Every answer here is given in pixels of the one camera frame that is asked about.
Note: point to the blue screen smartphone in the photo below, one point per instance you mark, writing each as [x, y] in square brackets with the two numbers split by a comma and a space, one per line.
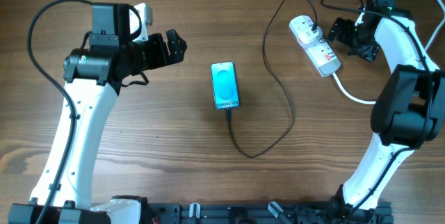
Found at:
[225, 87]

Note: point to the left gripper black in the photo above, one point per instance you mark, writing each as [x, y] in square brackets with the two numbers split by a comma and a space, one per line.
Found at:
[160, 57]

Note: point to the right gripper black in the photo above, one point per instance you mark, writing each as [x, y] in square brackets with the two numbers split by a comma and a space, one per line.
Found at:
[345, 25]

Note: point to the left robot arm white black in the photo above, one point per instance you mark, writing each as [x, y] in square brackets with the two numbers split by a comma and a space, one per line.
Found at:
[116, 47]

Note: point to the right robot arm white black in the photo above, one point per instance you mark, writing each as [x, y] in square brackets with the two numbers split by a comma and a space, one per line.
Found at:
[408, 112]

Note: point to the white power strip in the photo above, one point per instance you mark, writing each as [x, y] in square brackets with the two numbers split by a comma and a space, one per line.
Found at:
[319, 52]

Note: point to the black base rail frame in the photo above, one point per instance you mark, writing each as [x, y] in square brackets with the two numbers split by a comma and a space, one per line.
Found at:
[243, 214]

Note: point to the white usb charger adapter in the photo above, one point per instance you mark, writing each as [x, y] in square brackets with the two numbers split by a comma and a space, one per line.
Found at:
[308, 35]

